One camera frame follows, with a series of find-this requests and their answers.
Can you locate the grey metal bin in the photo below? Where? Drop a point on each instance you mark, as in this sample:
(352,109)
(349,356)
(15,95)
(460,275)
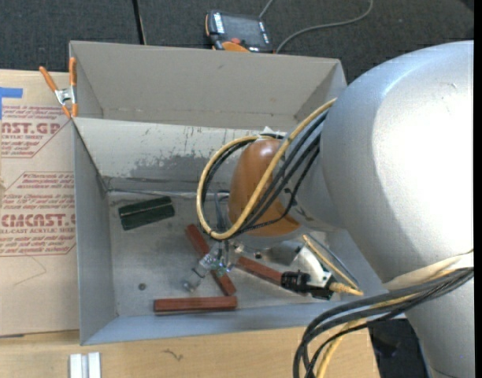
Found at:
(154,258)

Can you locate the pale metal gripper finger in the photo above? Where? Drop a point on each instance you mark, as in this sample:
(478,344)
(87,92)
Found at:
(190,284)
(206,262)

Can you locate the black cylinder on white bracket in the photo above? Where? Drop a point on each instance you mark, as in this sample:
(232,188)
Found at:
(297,280)

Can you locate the red-brown flat block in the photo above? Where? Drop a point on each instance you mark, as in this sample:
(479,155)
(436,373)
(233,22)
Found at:
(195,304)
(260,270)
(197,243)

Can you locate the dark green flat block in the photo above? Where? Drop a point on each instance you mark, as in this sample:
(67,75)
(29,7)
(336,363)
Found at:
(146,212)

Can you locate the brown cardboard board red print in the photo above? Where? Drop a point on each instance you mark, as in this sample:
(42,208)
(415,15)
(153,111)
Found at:
(36,274)

